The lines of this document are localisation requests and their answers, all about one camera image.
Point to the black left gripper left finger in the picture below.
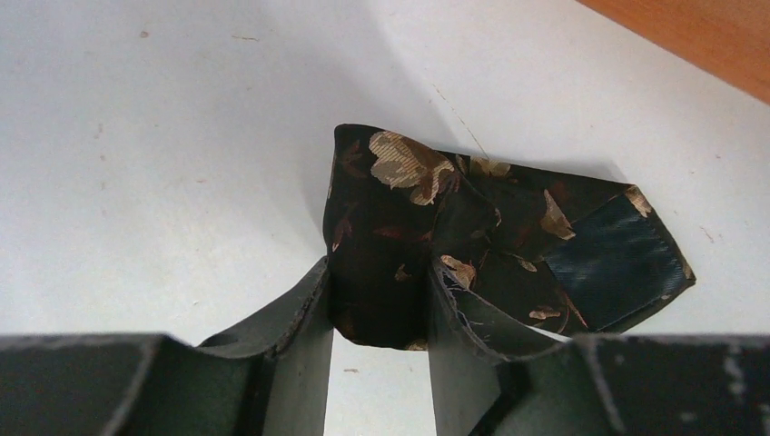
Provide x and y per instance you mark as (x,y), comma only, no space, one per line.
(266,375)

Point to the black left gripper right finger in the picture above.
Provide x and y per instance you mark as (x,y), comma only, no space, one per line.
(491,375)

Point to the black gold floral tie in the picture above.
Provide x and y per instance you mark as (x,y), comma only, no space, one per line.
(528,253)

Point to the wooden compartment tray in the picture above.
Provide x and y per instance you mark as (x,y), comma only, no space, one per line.
(727,39)

